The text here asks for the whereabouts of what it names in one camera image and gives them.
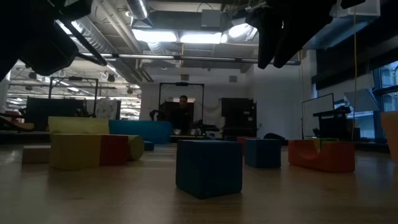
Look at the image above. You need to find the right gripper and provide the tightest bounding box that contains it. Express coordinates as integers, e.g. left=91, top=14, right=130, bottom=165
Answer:
left=245, top=0, right=368, bottom=70

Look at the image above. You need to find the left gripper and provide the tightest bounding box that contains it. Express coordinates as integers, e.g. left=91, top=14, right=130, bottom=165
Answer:
left=46, top=0, right=108, bottom=67

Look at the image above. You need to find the yellow wooden cube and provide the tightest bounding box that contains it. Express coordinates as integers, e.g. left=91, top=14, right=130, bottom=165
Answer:
left=49, top=133, right=102, bottom=171

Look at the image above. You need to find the blue wooden cube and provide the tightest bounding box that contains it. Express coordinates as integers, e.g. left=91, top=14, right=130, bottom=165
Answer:
left=175, top=139, right=244, bottom=200
left=244, top=138, right=282, bottom=169

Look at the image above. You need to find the lime green cylinder block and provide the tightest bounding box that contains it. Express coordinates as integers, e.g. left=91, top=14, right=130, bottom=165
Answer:
left=127, top=135, right=146, bottom=162

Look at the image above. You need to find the natural wooden plank block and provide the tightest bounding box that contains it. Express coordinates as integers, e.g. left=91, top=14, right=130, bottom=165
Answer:
left=21, top=144, right=51, bottom=165

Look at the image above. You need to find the red wooden arch block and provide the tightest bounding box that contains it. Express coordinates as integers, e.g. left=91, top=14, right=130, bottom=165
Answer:
left=287, top=139, right=356, bottom=174

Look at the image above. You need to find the long horizontal pipe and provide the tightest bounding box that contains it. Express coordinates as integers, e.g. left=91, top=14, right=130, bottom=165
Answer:
left=77, top=52, right=301, bottom=66

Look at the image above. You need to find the white sheet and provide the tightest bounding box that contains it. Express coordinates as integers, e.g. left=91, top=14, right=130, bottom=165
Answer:
left=86, top=98, right=122, bottom=121

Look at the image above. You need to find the ceiling light panel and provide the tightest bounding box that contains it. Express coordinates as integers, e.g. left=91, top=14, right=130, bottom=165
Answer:
left=132, top=28, right=178, bottom=43
left=180, top=31, right=223, bottom=44

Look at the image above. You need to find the grey ceiling box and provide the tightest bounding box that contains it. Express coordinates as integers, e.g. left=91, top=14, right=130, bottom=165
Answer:
left=201, top=9, right=222, bottom=29

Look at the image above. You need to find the wide black screen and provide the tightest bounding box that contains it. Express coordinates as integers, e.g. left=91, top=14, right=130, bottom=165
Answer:
left=24, top=97, right=87, bottom=125

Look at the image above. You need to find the whiteboard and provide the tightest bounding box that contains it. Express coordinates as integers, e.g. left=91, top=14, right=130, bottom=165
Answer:
left=301, top=92, right=335, bottom=140

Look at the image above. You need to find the yellow translucent bin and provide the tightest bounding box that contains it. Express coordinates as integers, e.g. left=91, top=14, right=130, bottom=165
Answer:
left=48, top=116, right=110, bottom=136

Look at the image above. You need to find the black cabinet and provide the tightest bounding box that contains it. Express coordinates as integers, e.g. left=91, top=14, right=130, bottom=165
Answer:
left=221, top=97, right=258, bottom=138

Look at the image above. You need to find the black desk with monitor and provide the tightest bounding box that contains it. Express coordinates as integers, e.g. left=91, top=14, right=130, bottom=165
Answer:
left=312, top=105, right=355, bottom=140

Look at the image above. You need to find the tilted grey panel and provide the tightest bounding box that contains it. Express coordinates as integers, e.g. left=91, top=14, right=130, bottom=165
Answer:
left=343, top=88, right=380, bottom=113

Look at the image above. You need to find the teal plastic bin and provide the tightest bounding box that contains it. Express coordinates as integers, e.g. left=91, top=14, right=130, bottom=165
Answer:
left=108, top=119, right=173, bottom=144

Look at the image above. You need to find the person in dark clothes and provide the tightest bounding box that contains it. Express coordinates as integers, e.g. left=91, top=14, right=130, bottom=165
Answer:
left=160, top=101, right=195, bottom=135

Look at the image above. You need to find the window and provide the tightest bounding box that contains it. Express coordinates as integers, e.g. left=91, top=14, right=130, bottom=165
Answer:
left=373, top=60, right=398, bottom=139

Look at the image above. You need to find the orange translucent bin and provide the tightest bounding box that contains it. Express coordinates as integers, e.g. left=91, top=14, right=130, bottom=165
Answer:
left=381, top=111, right=398, bottom=165

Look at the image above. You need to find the silver ribbed duct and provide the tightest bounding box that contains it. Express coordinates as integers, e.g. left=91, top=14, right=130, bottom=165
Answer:
left=73, top=15, right=137, bottom=72

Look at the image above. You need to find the black gantry frame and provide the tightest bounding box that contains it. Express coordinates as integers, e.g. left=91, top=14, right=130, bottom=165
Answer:
left=158, top=82, right=205, bottom=125
left=48, top=76, right=100, bottom=119

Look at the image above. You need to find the silver round duct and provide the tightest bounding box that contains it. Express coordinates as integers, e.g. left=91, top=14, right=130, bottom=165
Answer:
left=126, top=0, right=153, bottom=29

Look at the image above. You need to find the black cable loop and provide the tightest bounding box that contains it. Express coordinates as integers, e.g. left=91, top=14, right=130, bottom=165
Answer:
left=264, top=133, right=287, bottom=146

